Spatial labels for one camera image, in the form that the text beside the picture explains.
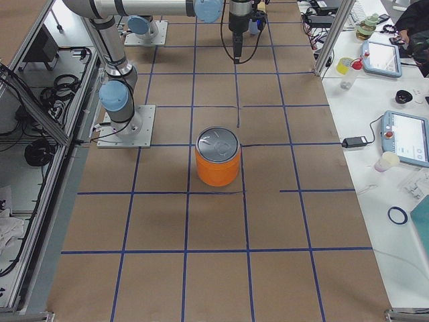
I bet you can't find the teach pendant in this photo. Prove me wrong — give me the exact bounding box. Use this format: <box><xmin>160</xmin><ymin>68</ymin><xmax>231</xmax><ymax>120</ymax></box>
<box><xmin>381</xmin><ymin>111</ymin><xmax>428</xmax><ymax>168</ymax></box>
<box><xmin>361</xmin><ymin>40</ymin><xmax>402</xmax><ymax>78</ymax></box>

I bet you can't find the black power brick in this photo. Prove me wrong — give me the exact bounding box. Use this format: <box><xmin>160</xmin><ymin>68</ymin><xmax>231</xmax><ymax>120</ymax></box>
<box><xmin>341</xmin><ymin>136</ymin><xmax>371</xmax><ymax>148</ymax></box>

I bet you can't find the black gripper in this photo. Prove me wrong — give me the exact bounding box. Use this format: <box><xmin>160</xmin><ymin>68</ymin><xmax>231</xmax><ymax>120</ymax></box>
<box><xmin>229</xmin><ymin>9</ymin><xmax>267</xmax><ymax>64</ymax></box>

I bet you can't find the clear plastic bottle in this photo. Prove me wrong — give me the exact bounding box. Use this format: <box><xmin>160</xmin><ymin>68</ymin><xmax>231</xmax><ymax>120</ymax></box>
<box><xmin>340</xmin><ymin>57</ymin><xmax>363</xmax><ymax>90</ymax></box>

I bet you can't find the small translucent cup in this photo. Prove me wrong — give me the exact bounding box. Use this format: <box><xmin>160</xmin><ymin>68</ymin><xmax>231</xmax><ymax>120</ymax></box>
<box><xmin>374</xmin><ymin>152</ymin><xmax>400</xmax><ymax>172</ymax></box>

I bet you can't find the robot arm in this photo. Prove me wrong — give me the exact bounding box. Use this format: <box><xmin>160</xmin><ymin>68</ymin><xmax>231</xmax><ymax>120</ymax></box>
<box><xmin>82</xmin><ymin>16</ymin><xmax>143</xmax><ymax>140</ymax></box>
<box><xmin>64</xmin><ymin>1</ymin><xmax>267</xmax><ymax>71</ymax></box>

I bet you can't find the teach pendant near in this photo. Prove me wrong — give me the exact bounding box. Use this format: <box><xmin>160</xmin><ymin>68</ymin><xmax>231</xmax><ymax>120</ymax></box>
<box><xmin>381</xmin><ymin>111</ymin><xmax>428</xmax><ymax>168</ymax></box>

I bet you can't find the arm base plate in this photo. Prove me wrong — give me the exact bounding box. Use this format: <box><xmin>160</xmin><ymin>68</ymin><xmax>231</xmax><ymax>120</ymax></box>
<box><xmin>97</xmin><ymin>105</ymin><xmax>156</xmax><ymax>148</ymax></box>
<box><xmin>125</xmin><ymin>16</ymin><xmax>168</xmax><ymax>47</ymax></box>

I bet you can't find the white plastic cup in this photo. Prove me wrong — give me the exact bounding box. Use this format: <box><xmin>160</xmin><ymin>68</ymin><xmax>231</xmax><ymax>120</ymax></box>
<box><xmin>249</xmin><ymin>19</ymin><xmax>259</xmax><ymax>36</ymax></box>

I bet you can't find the yellow tape roll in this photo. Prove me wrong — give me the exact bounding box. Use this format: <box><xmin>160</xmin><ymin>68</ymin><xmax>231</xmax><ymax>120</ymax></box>
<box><xmin>336</xmin><ymin>57</ymin><xmax>353</xmax><ymax>75</ymax></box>

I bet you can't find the aluminium frame post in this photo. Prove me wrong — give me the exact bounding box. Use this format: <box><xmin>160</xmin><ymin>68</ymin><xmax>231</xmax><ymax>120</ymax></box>
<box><xmin>313</xmin><ymin>0</ymin><xmax>355</xmax><ymax>76</ymax></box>

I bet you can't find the teach pendant far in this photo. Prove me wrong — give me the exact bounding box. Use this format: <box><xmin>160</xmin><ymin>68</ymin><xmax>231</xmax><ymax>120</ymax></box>
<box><xmin>361</xmin><ymin>40</ymin><xmax>402</xmax><ymax>78</ymax></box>

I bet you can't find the green lidded jar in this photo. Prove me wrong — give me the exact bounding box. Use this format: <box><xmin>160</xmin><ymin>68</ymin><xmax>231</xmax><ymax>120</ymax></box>
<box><xmin>355</xmin><ymin>13</ymin><xmax>379</xmax><ymax>41</ymax></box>

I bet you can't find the blue tape ring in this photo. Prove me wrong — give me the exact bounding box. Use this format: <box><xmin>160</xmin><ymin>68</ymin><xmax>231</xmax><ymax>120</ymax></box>
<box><xmin>387</xmin><ymin>207</ymin><xmax>408</xmax><ymax>225</ymax></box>

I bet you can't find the orange cylindrical canister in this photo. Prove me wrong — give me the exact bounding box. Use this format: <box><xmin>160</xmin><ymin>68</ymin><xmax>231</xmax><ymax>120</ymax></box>
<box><xmin>195</xmin><ymin>127</ymin><xmax>241</xmax><ymax>187</ymax></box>

